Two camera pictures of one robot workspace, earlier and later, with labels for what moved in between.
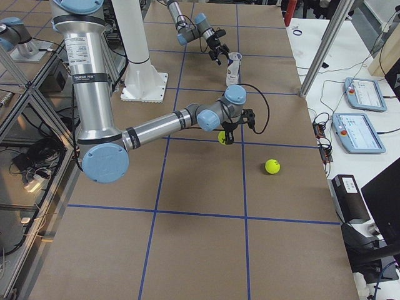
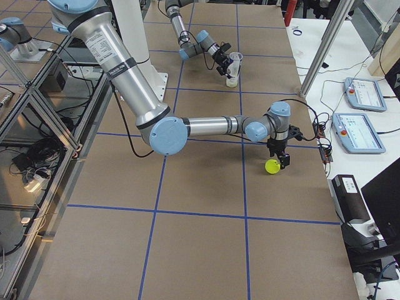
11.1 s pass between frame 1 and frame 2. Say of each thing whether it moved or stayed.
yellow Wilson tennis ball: moved
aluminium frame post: stayed
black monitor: stayed
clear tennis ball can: stayed
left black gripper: moved
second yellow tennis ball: stayed
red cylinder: stayed
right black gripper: moved
